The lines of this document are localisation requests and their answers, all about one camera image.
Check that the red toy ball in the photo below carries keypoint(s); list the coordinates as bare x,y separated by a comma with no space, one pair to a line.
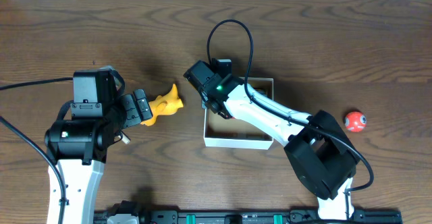
355,121

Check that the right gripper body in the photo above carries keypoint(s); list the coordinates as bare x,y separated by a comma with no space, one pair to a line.
207,98

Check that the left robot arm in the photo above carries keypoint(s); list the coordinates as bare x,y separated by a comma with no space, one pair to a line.
79,138

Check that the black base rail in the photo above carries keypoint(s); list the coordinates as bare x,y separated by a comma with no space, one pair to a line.
132,212

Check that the orange toy rhino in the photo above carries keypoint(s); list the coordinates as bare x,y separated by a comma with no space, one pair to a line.
164,105

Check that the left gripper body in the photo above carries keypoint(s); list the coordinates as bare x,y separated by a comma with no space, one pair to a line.
136,107

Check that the white cardboard box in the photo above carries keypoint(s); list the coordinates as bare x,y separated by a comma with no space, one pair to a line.
233,133

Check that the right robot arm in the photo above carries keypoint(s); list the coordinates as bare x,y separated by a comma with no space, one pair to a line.
321,155

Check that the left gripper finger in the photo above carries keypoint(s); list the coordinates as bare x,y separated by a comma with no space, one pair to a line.
132,111
143,104

